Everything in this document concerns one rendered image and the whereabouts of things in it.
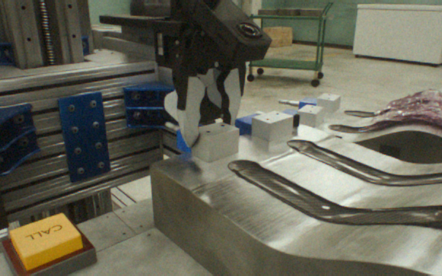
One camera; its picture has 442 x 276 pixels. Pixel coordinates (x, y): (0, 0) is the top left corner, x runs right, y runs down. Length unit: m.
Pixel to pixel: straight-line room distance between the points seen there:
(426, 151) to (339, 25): 8.00
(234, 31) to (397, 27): 6.80
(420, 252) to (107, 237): 0.36
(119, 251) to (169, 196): 0.09
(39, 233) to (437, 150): 0.54
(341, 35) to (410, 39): 1.91
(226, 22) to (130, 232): 0.28
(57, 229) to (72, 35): 0.51
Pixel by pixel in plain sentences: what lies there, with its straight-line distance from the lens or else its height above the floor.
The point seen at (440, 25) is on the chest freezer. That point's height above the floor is 0.65.
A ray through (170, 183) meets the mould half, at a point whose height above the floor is 0.88.
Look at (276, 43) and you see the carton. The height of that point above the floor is 0.10.
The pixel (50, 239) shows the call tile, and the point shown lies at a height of 0.84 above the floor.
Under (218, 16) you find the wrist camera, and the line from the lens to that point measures 0.40.
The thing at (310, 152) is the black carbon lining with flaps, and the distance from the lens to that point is 0.52.
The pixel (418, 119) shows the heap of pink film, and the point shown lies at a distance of 0.66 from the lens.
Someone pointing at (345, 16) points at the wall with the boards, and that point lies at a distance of 8.51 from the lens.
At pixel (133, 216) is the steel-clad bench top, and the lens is 0.53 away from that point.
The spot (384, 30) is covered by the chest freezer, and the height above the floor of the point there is 0.52.
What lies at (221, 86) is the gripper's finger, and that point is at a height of 0.97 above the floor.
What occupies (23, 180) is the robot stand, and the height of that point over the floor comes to 0.76.
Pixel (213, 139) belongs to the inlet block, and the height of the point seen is 0.92.
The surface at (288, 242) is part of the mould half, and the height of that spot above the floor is 0.89.
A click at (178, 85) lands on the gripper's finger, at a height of 0.99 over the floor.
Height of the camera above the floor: 1.08
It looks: 22 degrees down
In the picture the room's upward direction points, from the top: straight up
